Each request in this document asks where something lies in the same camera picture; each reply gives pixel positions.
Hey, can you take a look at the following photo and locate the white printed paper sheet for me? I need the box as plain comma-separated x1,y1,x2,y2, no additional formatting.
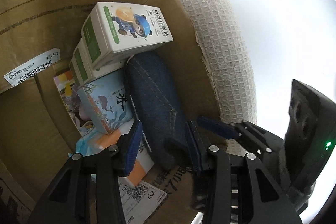
118,177,167,224

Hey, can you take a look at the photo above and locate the orange and white packet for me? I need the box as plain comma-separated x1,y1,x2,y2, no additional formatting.
96,123,155,186

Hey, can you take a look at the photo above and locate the dark blue denim pouch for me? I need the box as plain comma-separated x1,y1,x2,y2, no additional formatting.
123,52,195,170

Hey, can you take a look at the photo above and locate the green and white box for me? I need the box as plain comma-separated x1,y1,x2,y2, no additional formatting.
81,2,174,69
73,39,126,83
69,55,80,85

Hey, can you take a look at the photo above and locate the blue illustrated box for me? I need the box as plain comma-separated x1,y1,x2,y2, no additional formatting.
77,74,135,134

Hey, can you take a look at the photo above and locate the colourful picture book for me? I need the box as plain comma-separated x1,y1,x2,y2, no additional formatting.
53,70,92,135

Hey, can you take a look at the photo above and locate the blue wet wipes pack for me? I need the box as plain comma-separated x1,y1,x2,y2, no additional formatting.
68,135,105,159

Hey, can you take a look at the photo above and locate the cream waffle blanket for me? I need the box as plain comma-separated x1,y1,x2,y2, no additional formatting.
117,0,256,122

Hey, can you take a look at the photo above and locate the brown cardboard box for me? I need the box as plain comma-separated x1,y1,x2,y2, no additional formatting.
0,0,229,224

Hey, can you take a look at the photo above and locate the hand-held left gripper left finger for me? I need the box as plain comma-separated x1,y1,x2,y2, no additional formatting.
28,121,143,224

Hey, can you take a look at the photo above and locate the white shipping label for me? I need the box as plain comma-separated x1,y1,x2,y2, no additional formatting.
4,48,62,86

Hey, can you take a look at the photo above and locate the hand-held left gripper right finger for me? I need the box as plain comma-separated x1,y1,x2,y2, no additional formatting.
185,120,301,224

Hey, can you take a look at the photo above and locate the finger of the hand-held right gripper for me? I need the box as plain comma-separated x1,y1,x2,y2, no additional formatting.
197,116,285,159

